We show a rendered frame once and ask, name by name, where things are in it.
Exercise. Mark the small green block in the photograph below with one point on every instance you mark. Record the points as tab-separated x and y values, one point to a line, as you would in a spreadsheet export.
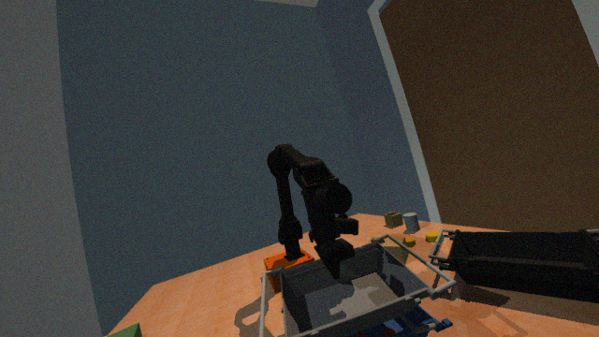
131	331

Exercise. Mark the yellow short cylinder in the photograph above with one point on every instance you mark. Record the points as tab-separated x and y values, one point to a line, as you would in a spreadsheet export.
410	241
431	236

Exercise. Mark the grey cylinder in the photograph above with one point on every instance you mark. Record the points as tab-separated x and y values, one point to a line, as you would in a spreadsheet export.
411	221

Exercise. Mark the blue plastic tray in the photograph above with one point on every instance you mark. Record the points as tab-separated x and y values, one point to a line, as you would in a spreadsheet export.
418	317

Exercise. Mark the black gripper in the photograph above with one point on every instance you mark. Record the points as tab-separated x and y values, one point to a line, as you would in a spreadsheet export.
330	250

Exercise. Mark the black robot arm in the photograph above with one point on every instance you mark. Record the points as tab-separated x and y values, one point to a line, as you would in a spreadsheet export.
322	192

